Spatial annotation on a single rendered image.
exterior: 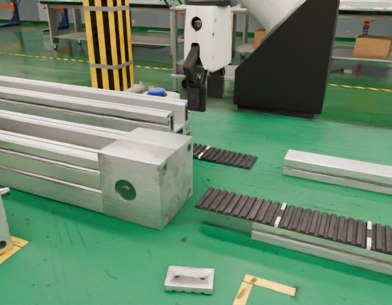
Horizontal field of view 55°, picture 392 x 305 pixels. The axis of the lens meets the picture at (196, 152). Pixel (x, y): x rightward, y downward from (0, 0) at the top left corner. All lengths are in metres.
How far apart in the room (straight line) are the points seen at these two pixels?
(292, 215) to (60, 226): 0.30
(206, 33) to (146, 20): 8.75
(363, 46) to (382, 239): 4.94
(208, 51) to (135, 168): 0.22
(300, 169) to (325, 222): 0.18
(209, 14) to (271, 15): 0.42
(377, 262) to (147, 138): 0.32
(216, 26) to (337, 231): 0.34
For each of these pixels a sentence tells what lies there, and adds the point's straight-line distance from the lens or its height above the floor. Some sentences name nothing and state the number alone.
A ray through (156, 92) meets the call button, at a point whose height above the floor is 0.85.
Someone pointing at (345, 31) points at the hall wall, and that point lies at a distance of 8.11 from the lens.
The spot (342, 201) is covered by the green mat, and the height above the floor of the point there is 0.78.
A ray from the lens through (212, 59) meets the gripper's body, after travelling 0.59.
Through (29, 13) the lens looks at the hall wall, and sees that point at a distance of 11.50.
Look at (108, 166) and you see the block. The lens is 0.49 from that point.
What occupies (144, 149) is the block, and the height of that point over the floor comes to 0.87.
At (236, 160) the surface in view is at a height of 0.78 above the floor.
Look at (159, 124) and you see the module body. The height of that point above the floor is 0.84.
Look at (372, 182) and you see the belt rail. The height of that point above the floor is 0.79.
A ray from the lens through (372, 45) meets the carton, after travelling 5.35.
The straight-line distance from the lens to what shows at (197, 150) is 0.69.
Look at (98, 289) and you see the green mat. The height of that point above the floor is 0.78.
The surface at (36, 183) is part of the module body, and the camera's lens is 0.60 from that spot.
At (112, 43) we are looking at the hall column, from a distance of 3.84.
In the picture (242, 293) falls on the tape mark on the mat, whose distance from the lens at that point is 0.42.
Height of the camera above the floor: 1.07
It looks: 24 degrees down
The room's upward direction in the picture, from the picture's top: straight up
